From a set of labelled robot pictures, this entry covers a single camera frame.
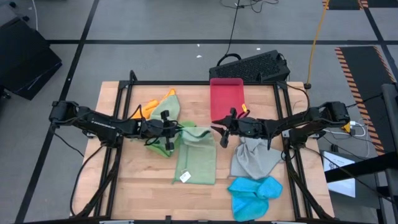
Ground large black case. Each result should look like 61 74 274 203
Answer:
0 17 63 101

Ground black metal table frame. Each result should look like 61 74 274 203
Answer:
70 70 336 224

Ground orange microfiber towel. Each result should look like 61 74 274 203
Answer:
136 88 177 121

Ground white power cable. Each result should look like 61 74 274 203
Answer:
323 119 371 158

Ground blue microfiber towel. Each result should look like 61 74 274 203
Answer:
226 175 284 222

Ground black stand beam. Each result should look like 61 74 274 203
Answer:
324 83 398 224

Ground pale green microfiber towel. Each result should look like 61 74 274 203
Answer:
151 94 182 125

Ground red plastic tray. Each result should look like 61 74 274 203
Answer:
210 77 246 123

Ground black perforated computer case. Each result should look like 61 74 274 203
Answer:
208 49 290 83

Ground black hanging cable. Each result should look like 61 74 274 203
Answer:
216 0 280 67

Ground yellow hanging cable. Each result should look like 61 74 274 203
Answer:
303 0 330 90

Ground grey microfiber towel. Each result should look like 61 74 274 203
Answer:
229 136 284 180

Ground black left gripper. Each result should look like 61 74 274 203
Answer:
139 109 175 151

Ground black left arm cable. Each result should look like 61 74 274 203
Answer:
53 132 107 216

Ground pale green tagged towel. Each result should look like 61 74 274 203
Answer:
172 126 218 186

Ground white printed sheet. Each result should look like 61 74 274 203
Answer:
322 150 357 198

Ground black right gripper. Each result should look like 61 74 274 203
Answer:
210 107 267 149

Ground white paper tag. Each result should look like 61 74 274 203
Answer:
179 170 192 184

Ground hazard-striped black floor mat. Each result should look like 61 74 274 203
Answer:
322 0 398 10
335 45 398 156

